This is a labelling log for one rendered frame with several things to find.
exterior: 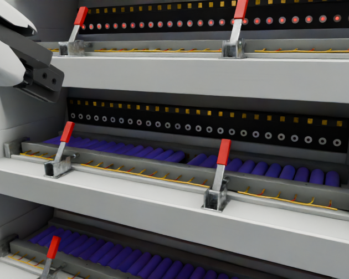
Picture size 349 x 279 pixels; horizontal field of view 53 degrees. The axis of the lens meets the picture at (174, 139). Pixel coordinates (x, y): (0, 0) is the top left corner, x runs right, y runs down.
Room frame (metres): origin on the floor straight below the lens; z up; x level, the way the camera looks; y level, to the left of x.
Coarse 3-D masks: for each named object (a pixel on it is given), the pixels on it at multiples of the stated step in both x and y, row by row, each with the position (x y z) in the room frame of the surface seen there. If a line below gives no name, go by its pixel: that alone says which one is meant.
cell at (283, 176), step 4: (284, 168) 0.52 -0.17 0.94; (288, 168) 0.52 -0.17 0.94; (292, 168) 0.52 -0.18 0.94; (284, 172) 0.50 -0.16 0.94; (288, 172) 0.50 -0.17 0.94; (292, 172) 0.51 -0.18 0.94; (280, 176) 0.49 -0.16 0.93; (284, 176) 0.49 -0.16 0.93; (288, 176) 0.49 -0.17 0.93; (292, 176) 0.50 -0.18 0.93
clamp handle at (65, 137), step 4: (68, 124) 0.57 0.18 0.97; (72, 124) 0.57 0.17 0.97; (64, 128) 0.57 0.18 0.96; (68, 128) 0.56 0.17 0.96; (72, 128) 0.57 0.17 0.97; (64, 132) 0.56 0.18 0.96; (68, 132) 0.56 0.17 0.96; (64, 136) 0.56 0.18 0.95; (68, 136) 0.56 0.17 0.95; (60, 140) 0.56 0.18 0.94; (64, 140) 0.56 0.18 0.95; (68, 140) 0.56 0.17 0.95; (60, 144) 0.56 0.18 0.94; (64, 144) 0.56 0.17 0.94; (60, 148) 0.56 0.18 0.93; (64, 148) 0.56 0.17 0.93; (60, 152) 0.55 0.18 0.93; (56, 156) 0.55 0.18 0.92; (60, 156) 0.55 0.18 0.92; (56, 160) 0.55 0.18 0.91; (60, 160) 0.55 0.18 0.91
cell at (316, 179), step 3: (312, 171) 0.52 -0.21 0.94; (315, 171) 0.51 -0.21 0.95; (318, 171) 0.51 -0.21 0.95; (321, 171) 0.51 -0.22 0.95; (312, 174) 0.50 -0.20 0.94; (315, 174) 0.49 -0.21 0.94; (318, 174) 0.49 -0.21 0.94; (321, 174) 0.50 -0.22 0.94; (312, 177) 0.49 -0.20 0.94; (315, 177) 0.48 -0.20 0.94; (318, 177) 0.48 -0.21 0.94; (321, 177) 0.49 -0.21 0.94; (312, 180) 0.47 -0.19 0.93; (315, 180) 0.47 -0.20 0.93; (318, 180) 0.47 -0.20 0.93; (321, 180) 0.48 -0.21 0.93; (315, 183) 0.46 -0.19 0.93; (318, 183) 0.46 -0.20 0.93; (321, 183) 0.47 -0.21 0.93
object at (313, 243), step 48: (0, 144) 0.64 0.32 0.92; (192, 144) 0.63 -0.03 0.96; (240, 144) 0.59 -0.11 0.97; (0, 192) 0.59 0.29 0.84; (48, 192) 0.54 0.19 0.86; (96, 192) 0.50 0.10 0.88; (144, 192) 0.49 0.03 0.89; (192, 192) 0.49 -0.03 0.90; (192, 240) 0.44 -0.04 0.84; (240, 240) 0.41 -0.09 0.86; (288, 240) 0.39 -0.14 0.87; (336, 240) 0.37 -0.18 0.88
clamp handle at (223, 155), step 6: (222, 144) 0.46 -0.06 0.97; (228, 144) 0.45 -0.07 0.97; (222, 150) 0.45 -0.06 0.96; (228, 150) 0.45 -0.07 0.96; (222, 156) 0.45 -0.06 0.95; (228, 156) 0.46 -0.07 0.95; (222, 162) 0.45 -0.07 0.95; (222, 168) 0.45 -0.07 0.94; (216, 174) 0.45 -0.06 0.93; (222, 174) 0.44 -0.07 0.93; (216, 180) 0.44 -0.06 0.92; (216, 186) 0.44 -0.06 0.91
